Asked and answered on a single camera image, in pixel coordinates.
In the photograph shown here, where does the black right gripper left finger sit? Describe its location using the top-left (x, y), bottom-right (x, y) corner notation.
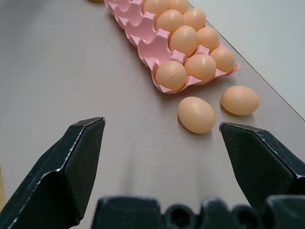
top-left (0, 116), bottom-right (106, 229)

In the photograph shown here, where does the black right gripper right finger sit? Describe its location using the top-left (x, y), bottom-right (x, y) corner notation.
top-left (219, 122), bottom-right (305, 208)

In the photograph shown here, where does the pink egg tray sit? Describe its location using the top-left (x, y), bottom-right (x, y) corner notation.
top-left (104, 0), bottom-right (242, 94)

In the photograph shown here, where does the tan egg with crack line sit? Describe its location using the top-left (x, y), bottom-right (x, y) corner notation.
top-left (155, 60), bottom-right (187, 92)

